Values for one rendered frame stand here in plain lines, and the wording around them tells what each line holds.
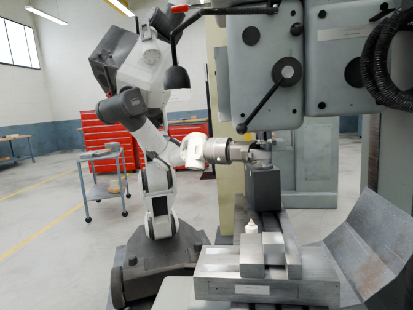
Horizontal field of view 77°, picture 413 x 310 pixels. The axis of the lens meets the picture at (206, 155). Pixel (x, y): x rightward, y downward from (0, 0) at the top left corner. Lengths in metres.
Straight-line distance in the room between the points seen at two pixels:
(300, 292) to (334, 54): 0.57
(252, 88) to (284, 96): 0.08
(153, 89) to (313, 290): 0.82
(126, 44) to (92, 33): 10.31
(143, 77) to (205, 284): 0.73
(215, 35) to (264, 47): 1.89
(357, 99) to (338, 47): 0.13
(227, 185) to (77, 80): 9.65
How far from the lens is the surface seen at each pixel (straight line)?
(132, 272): 1.49
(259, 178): 1.16
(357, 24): 0.74
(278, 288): 0.73
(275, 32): 0.72
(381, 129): 0.99
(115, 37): 1.19
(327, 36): 0.72
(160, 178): 1.40
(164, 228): 1.61
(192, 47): 10.11
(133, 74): 1.06
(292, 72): 0.67
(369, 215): 1.02
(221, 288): 0.74
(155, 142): 1.06
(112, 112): 1.00
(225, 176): 2.62
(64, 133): 12.07
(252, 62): 0.70
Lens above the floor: 1.40
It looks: 11 degrees down
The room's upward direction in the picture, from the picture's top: 5 degrees counter-clockwise
